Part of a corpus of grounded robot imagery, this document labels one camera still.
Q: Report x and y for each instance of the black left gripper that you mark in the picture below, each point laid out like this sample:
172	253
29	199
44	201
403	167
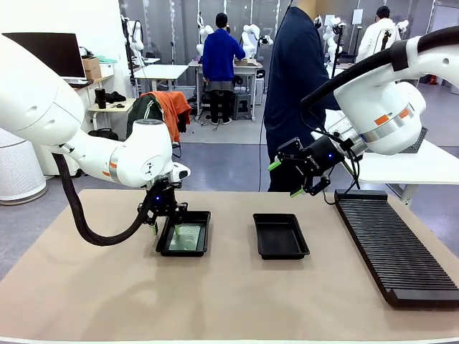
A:
161	197

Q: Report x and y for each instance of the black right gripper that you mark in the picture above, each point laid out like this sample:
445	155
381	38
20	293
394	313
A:
324	156

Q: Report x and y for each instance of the green circuit board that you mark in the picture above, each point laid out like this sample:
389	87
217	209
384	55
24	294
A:
188	238

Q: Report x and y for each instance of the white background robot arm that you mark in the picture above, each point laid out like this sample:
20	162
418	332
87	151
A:
331	36
251	39
205	34
135	39

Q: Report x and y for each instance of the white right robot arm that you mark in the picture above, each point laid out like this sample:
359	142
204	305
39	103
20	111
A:
387	111

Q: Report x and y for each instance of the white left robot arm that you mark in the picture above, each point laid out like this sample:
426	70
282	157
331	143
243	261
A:
43	104

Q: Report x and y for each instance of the black plastic ESD tray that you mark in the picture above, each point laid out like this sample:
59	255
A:
280	236
204	233

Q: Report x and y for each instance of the person in navy shirt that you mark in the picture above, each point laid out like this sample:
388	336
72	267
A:
297	89

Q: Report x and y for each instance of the grey step stool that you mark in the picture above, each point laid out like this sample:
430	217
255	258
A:
243	105

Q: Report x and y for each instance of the white table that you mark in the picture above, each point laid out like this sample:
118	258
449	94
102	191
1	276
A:
412	166

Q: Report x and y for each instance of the black bag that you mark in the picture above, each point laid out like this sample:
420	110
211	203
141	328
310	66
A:
104	134

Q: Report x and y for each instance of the dark green jacket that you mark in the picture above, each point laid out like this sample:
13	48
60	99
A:
141	111

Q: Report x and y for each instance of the orange jacket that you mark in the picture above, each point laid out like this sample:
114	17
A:
175	107

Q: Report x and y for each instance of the perforated metal tray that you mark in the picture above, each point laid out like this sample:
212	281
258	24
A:
419	139

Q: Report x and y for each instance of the black slotted PCB rack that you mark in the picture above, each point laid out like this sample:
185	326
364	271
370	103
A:
394	247

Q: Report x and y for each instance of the small white desk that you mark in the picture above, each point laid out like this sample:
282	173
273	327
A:
111	107

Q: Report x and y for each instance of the person in blue hoodie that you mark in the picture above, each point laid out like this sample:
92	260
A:
222	57

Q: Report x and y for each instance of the black tumbler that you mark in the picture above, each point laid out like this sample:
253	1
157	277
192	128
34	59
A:
100	98

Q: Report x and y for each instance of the person in white jacket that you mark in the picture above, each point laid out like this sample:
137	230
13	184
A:
376	39

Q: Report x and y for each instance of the white cylindrical air purifier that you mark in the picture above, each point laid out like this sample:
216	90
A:
19	168

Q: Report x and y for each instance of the brown cardboard box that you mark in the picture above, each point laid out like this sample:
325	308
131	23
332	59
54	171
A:
91	68

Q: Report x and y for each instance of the black computer monitor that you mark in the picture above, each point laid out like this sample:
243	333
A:
46	53

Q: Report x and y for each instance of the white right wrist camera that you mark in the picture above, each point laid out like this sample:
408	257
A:
340	129

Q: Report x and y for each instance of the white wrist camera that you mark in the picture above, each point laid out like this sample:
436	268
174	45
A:
182	172
340	129

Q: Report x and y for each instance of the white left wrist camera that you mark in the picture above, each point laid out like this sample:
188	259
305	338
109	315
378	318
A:
182	172

